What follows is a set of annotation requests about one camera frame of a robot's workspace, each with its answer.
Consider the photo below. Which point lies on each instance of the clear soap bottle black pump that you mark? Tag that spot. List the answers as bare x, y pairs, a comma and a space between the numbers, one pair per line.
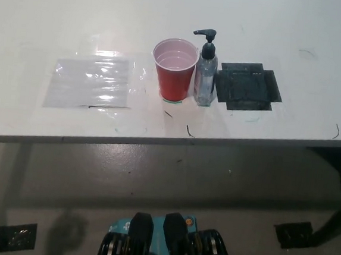
205, 74

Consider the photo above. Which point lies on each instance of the black teal robot torso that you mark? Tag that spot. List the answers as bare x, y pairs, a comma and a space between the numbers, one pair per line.
175, 247

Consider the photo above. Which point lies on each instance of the red plastic cup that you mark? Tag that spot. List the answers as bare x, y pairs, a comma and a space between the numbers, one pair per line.
174, 83

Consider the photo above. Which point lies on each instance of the black tape patch on table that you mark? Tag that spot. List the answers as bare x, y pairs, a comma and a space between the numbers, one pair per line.
245, 87

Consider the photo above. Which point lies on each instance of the clear plastic sheet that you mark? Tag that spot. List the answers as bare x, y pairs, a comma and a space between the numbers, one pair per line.
91, 81

